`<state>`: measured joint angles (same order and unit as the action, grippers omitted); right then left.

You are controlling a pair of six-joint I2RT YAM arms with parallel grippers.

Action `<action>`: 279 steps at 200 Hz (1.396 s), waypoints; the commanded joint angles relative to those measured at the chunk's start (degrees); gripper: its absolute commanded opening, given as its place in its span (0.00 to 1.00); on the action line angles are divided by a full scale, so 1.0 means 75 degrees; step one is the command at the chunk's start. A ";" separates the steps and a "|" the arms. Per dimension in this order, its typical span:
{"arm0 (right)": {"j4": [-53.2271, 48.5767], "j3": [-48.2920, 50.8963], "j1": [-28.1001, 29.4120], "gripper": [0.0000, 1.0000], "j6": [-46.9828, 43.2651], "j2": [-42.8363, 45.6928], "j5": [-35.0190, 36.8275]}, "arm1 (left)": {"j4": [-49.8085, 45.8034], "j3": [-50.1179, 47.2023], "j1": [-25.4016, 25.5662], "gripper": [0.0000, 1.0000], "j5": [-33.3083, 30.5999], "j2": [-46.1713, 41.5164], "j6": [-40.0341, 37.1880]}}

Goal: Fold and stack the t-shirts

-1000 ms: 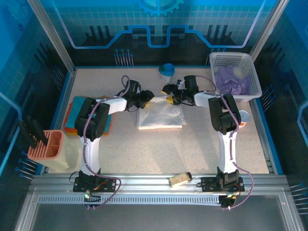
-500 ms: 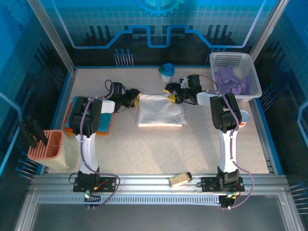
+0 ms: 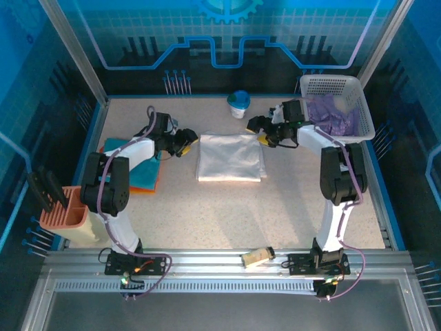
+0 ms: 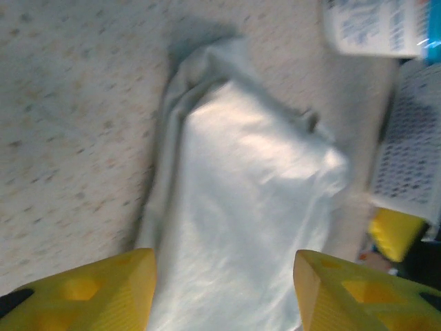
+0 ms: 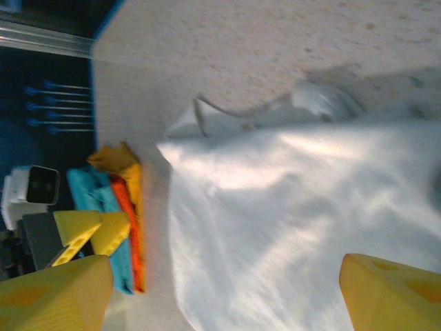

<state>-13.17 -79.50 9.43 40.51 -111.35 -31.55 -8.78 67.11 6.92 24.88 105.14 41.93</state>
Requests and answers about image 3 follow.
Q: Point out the beige jar with black lid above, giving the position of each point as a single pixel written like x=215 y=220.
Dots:
x=256 y=258

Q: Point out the white canister with teal lid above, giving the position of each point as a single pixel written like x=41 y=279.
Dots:
x=238 y=103

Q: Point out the white t-shirt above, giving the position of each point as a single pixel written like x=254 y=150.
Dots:
x=231 y=158

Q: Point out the teal folded t-shirt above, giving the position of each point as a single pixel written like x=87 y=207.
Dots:
x=144 y=176

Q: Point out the purple crumpled t-shirt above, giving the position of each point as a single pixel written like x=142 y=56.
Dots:
x=330 y=113

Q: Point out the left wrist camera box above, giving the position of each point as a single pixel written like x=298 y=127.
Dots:
x=173 y=125

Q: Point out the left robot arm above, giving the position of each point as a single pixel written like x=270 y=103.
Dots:
x=107 y=186

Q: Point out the salmon utensil holder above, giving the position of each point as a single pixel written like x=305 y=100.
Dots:
x=74 y=207

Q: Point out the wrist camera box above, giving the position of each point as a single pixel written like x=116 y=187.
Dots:
x=173 y=125
x=276 y=113

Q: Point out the orange folded t-shirt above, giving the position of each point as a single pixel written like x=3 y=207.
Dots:
x=141 y=191

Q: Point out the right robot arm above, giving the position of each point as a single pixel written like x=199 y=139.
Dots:
x=341 y=182

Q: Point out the aluminium enclosure frame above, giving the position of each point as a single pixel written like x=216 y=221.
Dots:
x=206 y=257

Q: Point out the white perforated plastic basket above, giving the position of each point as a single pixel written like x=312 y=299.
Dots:
x=363 y=103

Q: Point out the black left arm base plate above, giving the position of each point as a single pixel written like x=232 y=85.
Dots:
x=155 y=263

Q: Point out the black slotted rack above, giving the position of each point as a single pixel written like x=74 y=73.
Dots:
x=44 y=188

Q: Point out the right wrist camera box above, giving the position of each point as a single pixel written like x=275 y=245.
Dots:
x=276 y=113

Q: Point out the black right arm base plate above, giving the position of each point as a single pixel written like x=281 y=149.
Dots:
x=299 y=263

